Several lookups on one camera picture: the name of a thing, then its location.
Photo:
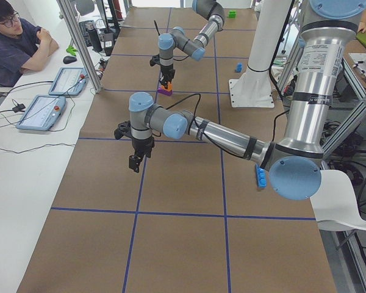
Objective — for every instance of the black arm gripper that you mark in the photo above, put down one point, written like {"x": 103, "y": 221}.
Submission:
{"x": 167, "y": 70}

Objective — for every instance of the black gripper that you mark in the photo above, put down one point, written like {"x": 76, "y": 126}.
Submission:
{"x": 142, "y": 145}

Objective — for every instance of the orange trapezoid block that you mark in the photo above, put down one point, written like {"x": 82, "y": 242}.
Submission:
{"x": 169, "y": 87}

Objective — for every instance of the purple trapezoid block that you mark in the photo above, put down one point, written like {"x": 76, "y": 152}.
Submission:
{"x": 162, "y": 90}

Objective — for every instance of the small blue block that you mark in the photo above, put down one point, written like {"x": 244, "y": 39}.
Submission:
{"x": 238, "y": 68}

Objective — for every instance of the black water bottle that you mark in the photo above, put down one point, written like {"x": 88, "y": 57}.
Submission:
{"x": 94, "y": 38}

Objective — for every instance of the green double stud block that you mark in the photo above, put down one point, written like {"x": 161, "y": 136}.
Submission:
{"x": 232, "y": 14}

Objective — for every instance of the black keyboard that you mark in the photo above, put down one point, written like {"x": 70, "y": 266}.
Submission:
{"x": 84, "y": 25}

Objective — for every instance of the far teach pendant tablet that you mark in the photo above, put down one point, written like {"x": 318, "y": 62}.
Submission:
{"x": 69, "y": 81}

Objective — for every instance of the teach pendant tablet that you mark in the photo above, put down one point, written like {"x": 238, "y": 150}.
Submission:
{"x": 69, "y": 81}
{"x": 42, "y": 113}

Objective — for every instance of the black computer mouse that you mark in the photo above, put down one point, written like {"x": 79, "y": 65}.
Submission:
{"x": 69, "y": 59}

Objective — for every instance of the green toy on desk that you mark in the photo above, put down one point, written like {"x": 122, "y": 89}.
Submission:
{"x": 71, "y": 50}

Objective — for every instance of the near teach pendant tablet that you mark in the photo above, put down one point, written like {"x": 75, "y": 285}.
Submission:
{"x": 42, "y": 113}

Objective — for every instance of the long blue studded block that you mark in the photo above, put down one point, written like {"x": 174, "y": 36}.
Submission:
{"x": 261, "y": 178}

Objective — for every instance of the seated person in navy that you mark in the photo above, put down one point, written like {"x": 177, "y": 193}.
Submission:
{"x": 23, "y": 46}

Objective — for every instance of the white chair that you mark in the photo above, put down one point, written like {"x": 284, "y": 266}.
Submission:
{"x": 334, "y": 204}

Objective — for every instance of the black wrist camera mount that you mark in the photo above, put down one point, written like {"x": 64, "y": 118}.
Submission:
{"x": 155, "y": 60}
{"x": 123, "y": 130}

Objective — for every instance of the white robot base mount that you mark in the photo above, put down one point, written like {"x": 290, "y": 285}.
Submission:
{"x": 253, "y": 88}

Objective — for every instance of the grey aluminium camera post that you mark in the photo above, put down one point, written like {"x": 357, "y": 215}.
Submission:
{"x": 76, "y": 35}

